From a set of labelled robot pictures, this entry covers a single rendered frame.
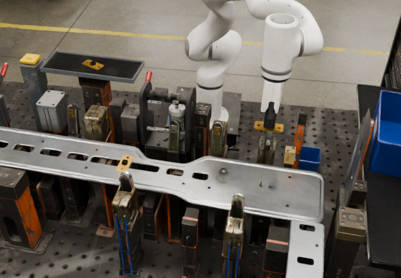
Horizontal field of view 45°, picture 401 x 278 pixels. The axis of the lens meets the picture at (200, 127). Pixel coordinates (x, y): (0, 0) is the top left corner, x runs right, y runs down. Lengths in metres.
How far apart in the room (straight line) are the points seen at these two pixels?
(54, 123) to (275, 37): 0.94
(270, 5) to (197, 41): 0.61
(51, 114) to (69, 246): 0.48
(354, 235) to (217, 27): 0.86
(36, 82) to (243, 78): 2.26
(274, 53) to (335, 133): 1.15
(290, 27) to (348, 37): 3.57
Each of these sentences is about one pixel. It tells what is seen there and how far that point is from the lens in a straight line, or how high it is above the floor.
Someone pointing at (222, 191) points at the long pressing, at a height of 1.00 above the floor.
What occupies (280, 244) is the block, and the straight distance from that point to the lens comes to 1.46.
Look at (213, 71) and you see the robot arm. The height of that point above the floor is 1.06.
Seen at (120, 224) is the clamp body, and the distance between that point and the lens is 1.54.
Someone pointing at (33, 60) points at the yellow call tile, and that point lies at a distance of 1.98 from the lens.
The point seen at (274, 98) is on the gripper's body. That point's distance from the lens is 1.30.
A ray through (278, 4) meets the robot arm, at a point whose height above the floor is 1.58.
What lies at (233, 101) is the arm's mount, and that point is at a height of 0.80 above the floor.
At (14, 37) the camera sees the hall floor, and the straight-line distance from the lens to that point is 4.81.
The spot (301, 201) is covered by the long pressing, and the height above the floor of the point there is 1.00.
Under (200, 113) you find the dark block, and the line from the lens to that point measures 1.67.
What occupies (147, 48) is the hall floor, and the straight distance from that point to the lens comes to 4.37.
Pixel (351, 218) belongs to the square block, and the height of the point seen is 1.06.
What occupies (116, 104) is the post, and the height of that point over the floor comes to 1.10.
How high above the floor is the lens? 2.12
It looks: 39 degrees down
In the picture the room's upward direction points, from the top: 1 degrees clockwise
